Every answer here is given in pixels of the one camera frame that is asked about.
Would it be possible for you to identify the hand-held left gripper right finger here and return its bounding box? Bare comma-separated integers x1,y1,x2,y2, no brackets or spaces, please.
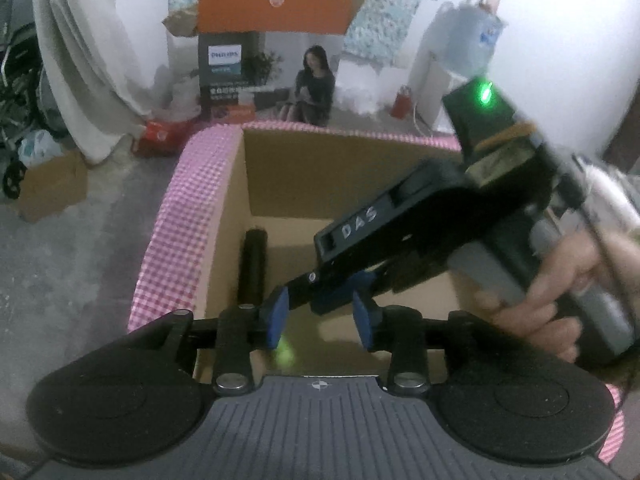
351,290,506,396

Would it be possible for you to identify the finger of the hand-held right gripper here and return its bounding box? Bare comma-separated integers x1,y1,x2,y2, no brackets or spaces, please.
282,269,326,313
312,269,401,317

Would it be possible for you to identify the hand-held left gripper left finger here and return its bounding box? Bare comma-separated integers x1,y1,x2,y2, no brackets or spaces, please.
125,286,292,395

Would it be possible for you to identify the black cylindrical tube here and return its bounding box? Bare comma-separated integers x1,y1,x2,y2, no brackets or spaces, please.
239,228,269,307

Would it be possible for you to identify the brown cardboard box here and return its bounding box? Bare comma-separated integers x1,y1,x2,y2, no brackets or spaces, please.
192,127,481,383

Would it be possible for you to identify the person's right hand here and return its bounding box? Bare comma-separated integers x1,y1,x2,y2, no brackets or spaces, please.
472,232,608,363

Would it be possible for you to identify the red fire extinguisher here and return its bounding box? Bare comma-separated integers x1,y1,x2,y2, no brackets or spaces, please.
391,85,413,120

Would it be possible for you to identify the white water dispenser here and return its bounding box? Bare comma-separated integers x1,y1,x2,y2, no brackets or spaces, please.
407,45,468,133

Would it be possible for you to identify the white plastic bag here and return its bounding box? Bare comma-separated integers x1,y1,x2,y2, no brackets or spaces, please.
335,80,386,113

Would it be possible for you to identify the pink checked cloth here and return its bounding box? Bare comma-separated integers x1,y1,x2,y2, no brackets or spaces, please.
127,120,626,466

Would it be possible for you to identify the blue water dispenser bottle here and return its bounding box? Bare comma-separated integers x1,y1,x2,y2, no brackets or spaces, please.
440,0,508,76

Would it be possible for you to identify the red plastic bag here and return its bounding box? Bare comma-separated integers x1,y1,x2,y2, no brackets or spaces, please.
132,117,201,158

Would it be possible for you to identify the printed appliance box orange flap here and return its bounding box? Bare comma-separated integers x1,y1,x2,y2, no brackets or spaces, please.
162,0,376,127

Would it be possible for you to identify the small closed cardboard box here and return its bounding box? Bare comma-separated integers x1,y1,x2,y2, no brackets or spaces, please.
12,147,91,223

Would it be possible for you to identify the pale blue plastic bag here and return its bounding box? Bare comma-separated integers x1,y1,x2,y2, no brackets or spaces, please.
17,130,63,166

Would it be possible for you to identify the white curtain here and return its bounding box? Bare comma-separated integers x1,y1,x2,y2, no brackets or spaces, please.
32,0,156,166

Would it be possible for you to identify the folded black stroller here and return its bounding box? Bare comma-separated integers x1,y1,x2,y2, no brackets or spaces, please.
0,0,48,201

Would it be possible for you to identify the white cable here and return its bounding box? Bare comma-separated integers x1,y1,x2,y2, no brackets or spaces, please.
412,97,436,136

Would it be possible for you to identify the floral patterned wall cloth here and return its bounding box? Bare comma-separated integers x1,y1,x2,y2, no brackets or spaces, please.
167,0,451,66

